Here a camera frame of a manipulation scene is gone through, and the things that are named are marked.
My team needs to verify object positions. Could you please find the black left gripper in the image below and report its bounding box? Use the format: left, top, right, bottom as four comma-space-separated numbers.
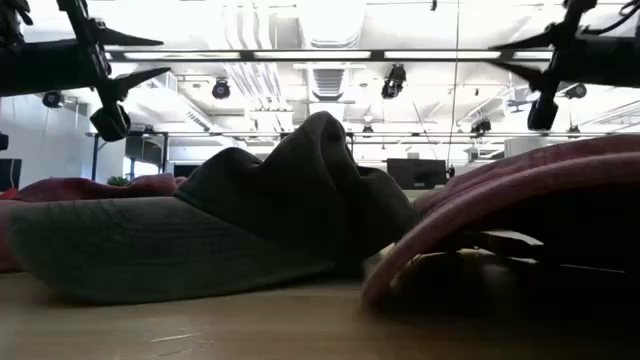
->
0, 0, 172, 143

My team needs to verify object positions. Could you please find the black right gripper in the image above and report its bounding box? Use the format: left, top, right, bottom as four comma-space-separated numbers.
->
488, 0, 640, 132

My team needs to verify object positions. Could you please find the pink corduroy cap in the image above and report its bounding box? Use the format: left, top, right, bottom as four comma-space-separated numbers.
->
360, 133, 640, 317

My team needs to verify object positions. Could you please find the dark grey cap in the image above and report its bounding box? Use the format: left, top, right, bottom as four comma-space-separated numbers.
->
5, 110, 422, 307

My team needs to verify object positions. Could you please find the white pillar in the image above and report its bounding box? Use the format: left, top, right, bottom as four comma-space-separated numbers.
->
503, 137, 551, 160

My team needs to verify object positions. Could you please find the black computer monitor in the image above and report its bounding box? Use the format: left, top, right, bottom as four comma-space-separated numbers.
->
0, 158, 23, 192
172, 163, 202, 179
387, 158, 448, 191

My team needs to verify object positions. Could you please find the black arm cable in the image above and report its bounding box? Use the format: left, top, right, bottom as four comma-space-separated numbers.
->
581, 0, 640, 37

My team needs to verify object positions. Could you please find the thin hanging black cable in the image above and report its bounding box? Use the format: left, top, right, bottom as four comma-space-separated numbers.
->
446, 0, 461, 167

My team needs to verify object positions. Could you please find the silver ceiling air duct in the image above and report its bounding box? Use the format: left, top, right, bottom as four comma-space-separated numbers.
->
298, 0, 362, 121

